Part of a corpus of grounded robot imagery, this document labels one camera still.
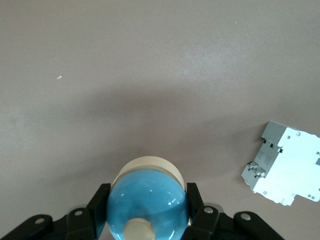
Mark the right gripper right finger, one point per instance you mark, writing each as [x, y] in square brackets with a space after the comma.
[212, 225]

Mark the blue dome bell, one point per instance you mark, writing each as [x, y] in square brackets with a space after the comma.
[147, 207]

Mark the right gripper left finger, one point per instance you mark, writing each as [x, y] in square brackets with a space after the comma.
[75, 225]

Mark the white grey circuit breaker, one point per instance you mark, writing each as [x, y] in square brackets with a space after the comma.
[287, 162]

